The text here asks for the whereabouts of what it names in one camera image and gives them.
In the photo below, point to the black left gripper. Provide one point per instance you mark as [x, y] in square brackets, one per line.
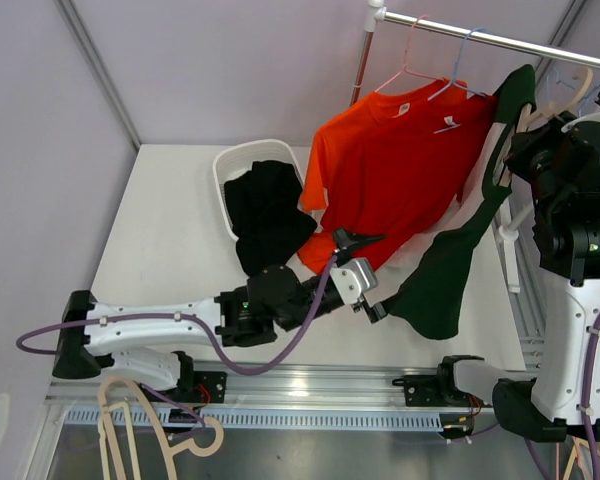
[345, 240]

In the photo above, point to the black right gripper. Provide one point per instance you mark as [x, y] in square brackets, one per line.
[525, 144]

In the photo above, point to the beige wooden hanger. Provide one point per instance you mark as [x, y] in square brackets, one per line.
[529, 116]

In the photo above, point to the green and grey t shirt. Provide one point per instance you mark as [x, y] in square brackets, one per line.
[430, 297]

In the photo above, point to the red t shirt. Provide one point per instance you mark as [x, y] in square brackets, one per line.
[405, 175]

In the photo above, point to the black t shirt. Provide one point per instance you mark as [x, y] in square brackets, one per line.
[262, 205]

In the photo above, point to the orange t shirt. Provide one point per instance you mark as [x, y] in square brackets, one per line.
[340, 150]

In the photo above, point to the blue wire hanger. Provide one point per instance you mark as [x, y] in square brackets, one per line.
[454, 80]

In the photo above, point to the light blue plastic hanger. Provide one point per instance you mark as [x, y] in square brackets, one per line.
[579, 88]

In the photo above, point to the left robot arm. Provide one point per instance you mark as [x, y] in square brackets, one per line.
[97, 338]

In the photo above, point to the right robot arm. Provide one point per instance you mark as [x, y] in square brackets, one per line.
[564, 398]

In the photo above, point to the white plastic laundry basket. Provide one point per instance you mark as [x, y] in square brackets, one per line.
[235, 161]

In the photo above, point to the pile of hangers bottom right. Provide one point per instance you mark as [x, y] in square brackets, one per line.
[574, 460]

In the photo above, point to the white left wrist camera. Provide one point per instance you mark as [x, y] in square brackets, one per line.
[355, 280]

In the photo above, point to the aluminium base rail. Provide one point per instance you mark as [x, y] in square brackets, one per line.
[333, 398]

